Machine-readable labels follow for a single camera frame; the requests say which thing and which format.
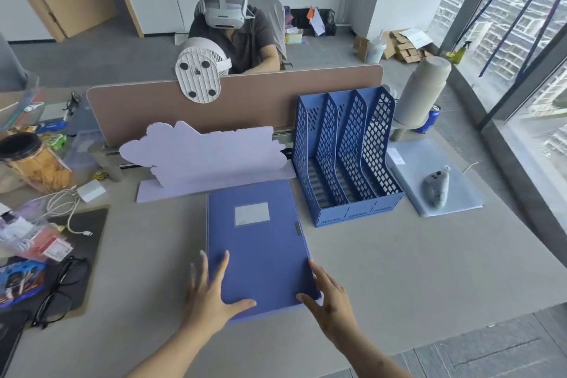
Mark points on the black eyeglasses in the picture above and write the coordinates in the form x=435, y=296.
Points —
x=60, y=289

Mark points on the person's left middle finger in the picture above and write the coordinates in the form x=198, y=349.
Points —
x=204, y=268

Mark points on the clear plastic bag pile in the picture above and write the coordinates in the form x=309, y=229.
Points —
x=26, y=236

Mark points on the person's left hand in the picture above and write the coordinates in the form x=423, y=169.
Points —
x=207, y=302

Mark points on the snack jar with black lid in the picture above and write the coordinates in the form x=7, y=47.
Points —
x=35, y=165

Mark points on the blue file box folder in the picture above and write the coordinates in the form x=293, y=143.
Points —
x=261, y=249

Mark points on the clear plastic box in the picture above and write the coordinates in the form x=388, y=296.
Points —
x=84, y=147

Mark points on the black laptop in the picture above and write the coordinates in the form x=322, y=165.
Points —
x=11, y=342

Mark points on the yellow spray bottle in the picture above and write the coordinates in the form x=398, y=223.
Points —
x=456, y=54

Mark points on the person's right hand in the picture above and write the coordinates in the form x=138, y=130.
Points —
x=333, y=312

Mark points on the blue drink can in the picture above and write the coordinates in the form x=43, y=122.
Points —
x=429, y=120

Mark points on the blue printed package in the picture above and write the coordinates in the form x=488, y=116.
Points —
x=20, y=280

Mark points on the brown desk partition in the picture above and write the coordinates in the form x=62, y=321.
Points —
x=261, y=98

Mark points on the grey hand controller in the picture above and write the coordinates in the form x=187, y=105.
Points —
x=436, y=185

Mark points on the black desk mat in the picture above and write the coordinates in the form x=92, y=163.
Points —
x=91, y=236

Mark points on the black mesh basket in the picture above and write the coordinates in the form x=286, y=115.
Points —
x=325, y=21

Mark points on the cardboard boxes pile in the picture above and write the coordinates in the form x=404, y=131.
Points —
x=405, y=45

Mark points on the person's left thumb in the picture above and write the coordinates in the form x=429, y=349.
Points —
x=242, y=305

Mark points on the white desk fan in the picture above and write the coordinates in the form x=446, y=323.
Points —
x=199, y=72

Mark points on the person's left forearm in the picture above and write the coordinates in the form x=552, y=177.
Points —
x=164, y=358

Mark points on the green snack bag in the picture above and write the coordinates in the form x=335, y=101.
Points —
x=55, y=140

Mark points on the person's right thumb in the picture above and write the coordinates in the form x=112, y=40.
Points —
x=308, y=300

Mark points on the white cloud-shaped cardboard cutout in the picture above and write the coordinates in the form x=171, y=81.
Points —
x=208, y=160

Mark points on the white charger block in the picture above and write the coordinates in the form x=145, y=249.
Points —
x=91, y=190

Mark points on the blue plastic file rack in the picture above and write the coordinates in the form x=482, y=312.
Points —
x=350, y=160

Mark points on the person's right forearm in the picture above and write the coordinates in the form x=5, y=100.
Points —
x=372, y=358

